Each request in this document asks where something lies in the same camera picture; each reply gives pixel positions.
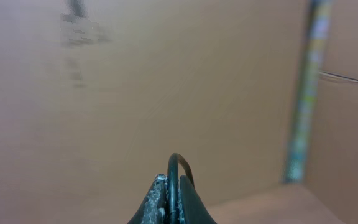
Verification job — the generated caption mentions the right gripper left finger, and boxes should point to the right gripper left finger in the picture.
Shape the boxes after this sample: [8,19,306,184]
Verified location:
[128,174,167,224]

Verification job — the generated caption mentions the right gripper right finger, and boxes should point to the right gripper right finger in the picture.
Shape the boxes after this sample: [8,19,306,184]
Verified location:
[178,175,216,224]

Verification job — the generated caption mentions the colourful painted backdrop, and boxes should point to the colourful painted backdrop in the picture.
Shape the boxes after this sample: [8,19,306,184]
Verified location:
[283,0,333,184]

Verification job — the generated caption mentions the cardboard box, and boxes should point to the cardboard box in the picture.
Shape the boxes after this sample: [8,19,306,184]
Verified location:
[0,1,358,223]

